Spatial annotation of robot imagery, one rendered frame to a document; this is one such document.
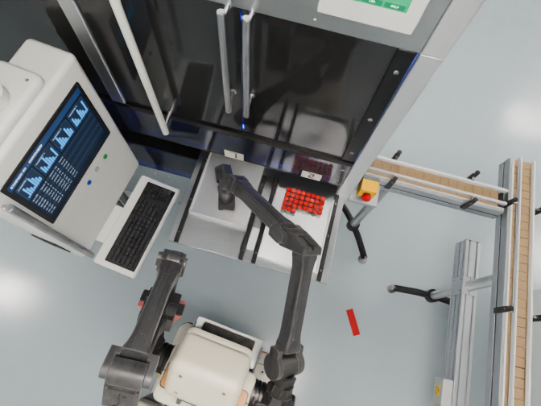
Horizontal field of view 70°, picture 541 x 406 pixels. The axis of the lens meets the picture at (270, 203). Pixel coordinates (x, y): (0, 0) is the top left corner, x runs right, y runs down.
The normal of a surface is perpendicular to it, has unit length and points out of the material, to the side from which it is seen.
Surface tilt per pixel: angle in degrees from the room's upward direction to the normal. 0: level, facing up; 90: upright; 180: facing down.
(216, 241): 0
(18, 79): 0
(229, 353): 42
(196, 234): 0
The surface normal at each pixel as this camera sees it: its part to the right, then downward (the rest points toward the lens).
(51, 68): 0.06, -0.34
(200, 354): 0.28, -0.84
